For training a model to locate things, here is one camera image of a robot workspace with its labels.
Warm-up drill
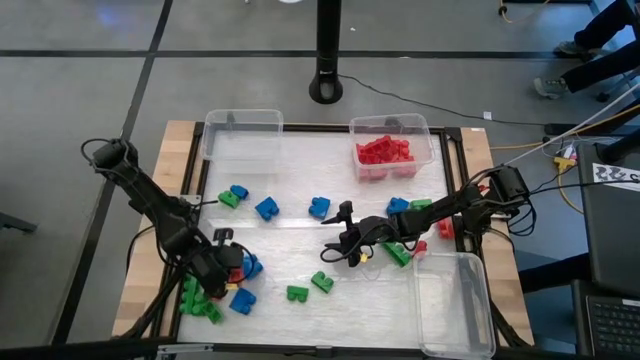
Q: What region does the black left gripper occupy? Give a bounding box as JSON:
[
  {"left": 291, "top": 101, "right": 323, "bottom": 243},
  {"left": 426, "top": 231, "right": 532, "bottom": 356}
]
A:
[{"left": 189, "top": 240, "right": 246, "bottom": 300}]

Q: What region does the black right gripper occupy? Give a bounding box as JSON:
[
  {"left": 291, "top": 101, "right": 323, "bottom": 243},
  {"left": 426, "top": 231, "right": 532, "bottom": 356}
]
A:
[{"left": 321, "top": 213, "right": 401, "bottom": 269}]

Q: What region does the clear plastic bin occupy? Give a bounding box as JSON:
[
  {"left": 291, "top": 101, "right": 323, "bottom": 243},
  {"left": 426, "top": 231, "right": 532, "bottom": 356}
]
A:
[
  {"left": 412, "top": 251, "right": 497, "bottom": 360},
  {"left": 348, "top": 112, "right": 437, "bottom": 184},
  {"left": 199, "top": 108, "right": 285, "bottom": 175}
]

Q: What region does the white textured table mat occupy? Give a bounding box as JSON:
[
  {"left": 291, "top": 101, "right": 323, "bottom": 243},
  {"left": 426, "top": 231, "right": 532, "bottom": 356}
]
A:
[{"left": 177, "top": 130, "right": 454, "bottom": 350}]

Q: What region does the black standing pole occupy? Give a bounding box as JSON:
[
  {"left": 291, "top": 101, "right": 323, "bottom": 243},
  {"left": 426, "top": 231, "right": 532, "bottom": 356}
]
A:
[{"left": 307, "top": 0, "right": 345, "bottom": 106}]

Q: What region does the dark blue desk beam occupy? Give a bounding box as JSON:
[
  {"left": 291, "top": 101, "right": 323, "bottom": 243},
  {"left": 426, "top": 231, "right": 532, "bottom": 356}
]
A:
[{"left": 517, "top": 252, "right": 592, "bottom": 295}]

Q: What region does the grey furniture leg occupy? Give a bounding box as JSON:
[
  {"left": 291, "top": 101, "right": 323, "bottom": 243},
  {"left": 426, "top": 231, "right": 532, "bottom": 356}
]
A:
[{"left": 0, "top": 210, "right": 39, "bottom": 235}]

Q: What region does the yellow power plug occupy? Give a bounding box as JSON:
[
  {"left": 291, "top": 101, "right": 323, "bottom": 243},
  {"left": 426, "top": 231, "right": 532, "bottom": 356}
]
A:
[{"left": 552, "top": 155, "right": 579, "bottom": 174}]

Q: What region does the person's shoe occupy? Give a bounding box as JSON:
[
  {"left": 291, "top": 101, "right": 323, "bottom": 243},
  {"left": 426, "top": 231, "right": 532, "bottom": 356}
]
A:
[
  {"left": 532, "top": 76, "right": 570, "bottom": 100},
  {"left": 553, "top": 39, "right": 599, "bottom": 57}
]

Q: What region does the dark laptop lid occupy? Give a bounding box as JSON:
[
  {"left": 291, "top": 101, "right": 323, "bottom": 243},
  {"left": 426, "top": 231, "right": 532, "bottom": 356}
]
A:
[{"left": 577, "top": 143, "right": 640, "bottom": 297}]

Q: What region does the white printed label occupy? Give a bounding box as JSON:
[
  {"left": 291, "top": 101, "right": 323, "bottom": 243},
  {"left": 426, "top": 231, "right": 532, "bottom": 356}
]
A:
[{"left": 592, "top": 162, "right": 640, "bottom": 194}]

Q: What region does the laptop keyboard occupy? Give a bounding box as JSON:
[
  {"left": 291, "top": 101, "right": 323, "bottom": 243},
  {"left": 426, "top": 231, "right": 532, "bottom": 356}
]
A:
[{"left": 584, "top": 294, "right": 640, "bottom": 360}]

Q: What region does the person's leg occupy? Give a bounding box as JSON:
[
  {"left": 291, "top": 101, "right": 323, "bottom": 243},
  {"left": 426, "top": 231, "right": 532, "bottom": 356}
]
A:
[
  {"left": 573, "top": 0, "right": 640, "bottom": 51},
  {"left": 562, "top": 39, "right": 640, "bottom": 94}
]

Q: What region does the white rod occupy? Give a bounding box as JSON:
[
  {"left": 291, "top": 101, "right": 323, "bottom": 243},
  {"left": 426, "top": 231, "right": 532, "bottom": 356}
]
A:
[{"left": 499, "top": 82, "right": 640, "bottom": 169}]

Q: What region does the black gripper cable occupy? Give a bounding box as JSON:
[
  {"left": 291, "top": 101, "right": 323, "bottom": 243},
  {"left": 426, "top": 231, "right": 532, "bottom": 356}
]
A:
[{"left": 319, "top": 241, "right": 352, "bottom": 264}]

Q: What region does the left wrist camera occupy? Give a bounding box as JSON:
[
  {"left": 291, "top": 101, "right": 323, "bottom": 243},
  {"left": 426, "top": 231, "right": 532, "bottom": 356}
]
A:
[{"left": 212, "top": 227, "right": 236, "bottom": 247}]

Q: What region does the black table frame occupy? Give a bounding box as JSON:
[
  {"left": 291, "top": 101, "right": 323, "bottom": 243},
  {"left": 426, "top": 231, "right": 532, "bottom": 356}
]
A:
[{"left": 117, "top": 122, "right": 524, "bottom": 351}]

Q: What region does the black floor cable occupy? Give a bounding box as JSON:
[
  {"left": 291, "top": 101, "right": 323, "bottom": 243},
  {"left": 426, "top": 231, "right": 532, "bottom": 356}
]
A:
[{"left": 338, "top": 73, "right": 549, "bottom": 127}]

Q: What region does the black metal rail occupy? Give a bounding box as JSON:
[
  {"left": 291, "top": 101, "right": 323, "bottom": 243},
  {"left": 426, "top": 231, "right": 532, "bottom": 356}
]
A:
[{"left": 0, "top": 337, "right": 501, "bottom": 360}]

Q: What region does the black cable bundle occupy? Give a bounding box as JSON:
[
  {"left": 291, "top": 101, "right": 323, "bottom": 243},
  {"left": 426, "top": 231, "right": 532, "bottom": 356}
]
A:
[{"left": 502, "top": 189, "right": 539, "bottom": 238}]

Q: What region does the yellow cable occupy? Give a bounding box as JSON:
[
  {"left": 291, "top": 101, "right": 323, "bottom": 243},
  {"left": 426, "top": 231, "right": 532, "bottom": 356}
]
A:
[
  {"left": 489, "top": 103, "right": 640, "bottom": 151},
  {"left": 498, "top": 0, "right": 551, "bottom": 25}
]

